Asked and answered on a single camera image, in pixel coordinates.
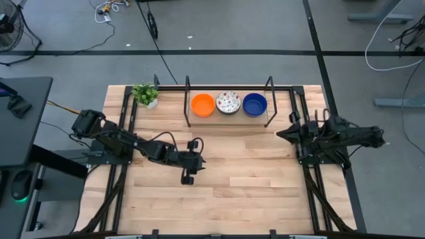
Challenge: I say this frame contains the black side desk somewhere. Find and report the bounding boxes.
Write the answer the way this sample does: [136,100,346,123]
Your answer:
[0,76,54,168]

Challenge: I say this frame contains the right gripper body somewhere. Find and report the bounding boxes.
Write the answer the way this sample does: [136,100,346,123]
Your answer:
[288,112,321,164]

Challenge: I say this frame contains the grey side desk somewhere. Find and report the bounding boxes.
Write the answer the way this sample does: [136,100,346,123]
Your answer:
[0,162,46,239]

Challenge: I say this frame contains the black computer mouse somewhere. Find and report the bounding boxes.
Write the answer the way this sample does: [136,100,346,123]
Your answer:
[11,170,33,202]

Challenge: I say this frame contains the small black desk gadget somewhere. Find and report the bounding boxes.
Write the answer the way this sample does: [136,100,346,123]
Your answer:
[6,94,33,120]

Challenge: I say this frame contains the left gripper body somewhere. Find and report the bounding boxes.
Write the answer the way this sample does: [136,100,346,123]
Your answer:
[175,138,205,186]

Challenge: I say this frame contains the orange bowl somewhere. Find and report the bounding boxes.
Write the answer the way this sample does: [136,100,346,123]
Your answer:
[190,92,216,118]

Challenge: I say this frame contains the small green potted plant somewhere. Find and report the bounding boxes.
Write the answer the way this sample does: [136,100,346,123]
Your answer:
[131,82,160,110]

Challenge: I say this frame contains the thin black floor cable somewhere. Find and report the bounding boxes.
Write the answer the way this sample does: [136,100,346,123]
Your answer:
[400,59,425,155]

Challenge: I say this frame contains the black cable bundle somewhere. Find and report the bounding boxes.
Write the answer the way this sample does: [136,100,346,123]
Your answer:
[390,15,425,56]

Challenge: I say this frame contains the green bowl with floral inside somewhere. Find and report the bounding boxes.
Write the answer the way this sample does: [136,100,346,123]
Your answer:
[215,90,242,116]

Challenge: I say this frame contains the black standing fan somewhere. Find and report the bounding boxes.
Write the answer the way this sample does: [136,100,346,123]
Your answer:
[0,0,43,66]

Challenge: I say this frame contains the long black floor cable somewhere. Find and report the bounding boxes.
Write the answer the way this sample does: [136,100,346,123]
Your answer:
[135,0,179,86]

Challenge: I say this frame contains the black strap loop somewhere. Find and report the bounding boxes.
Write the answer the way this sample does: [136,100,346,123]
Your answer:
[147,11,159,40]

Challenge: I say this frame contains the yellow cable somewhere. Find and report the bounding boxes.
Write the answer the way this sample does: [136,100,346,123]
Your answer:
[46,99,82,116]

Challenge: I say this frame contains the white floor cable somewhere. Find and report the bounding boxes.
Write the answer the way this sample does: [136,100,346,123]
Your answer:
[364,0,425,72]

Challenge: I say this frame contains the black table frame rails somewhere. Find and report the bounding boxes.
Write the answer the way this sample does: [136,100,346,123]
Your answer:
[74,84,358,239]

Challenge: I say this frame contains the black metal rack frame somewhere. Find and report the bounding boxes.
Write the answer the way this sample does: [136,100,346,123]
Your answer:
[183,75,278,129]

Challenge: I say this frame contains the grey desk foot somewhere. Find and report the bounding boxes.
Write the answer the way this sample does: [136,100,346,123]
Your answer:
[347,0,415,25]
[374,96,425,109]

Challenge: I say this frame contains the tangled floor cable bundle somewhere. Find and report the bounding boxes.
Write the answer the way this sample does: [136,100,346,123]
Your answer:
[94,0,131,16]

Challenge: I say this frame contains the purple bowl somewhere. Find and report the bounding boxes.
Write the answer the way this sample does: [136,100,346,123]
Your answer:
[242,92,268,118]

